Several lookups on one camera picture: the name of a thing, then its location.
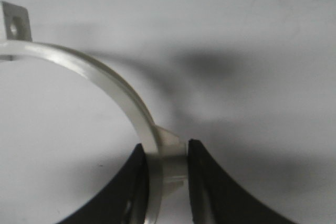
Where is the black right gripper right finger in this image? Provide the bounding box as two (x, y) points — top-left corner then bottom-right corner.
(187, 140), (292, 223)

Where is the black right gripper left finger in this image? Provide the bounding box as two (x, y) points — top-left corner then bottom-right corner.
(61, 144), (149, 224)

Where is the white half pipe clamp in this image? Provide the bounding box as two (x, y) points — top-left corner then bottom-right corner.
(1, 1), (187, 223)

